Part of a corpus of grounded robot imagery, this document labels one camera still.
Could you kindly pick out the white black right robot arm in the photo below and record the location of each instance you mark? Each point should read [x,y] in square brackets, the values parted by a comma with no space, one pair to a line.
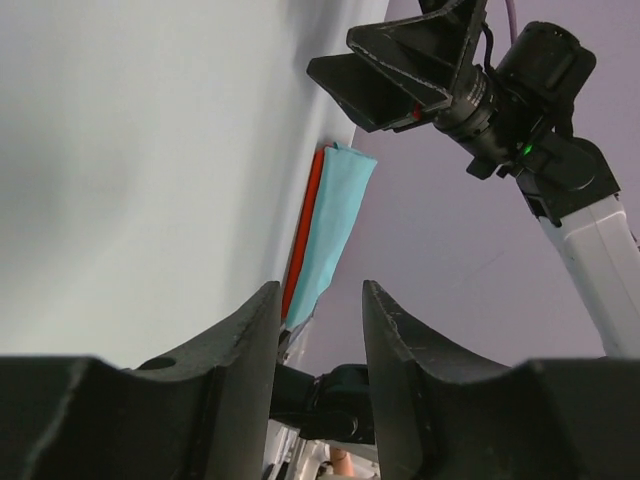
[581,214]

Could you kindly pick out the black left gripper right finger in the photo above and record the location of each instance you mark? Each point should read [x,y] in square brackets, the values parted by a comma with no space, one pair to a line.
[443,412]

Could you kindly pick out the folded teal t-shirt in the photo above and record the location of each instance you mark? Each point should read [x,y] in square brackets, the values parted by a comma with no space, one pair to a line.
[345,177]

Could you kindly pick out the folded orange t-shirt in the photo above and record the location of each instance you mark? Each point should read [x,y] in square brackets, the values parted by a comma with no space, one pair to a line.
[302,231]

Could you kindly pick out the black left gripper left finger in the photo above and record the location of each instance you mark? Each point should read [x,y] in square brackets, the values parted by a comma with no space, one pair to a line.
[198,411]

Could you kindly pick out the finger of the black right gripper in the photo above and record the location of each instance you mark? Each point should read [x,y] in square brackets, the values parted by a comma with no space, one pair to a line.
[368,98]
[428,55]

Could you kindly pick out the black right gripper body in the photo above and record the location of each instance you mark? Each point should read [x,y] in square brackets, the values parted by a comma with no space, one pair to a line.
[517,115]

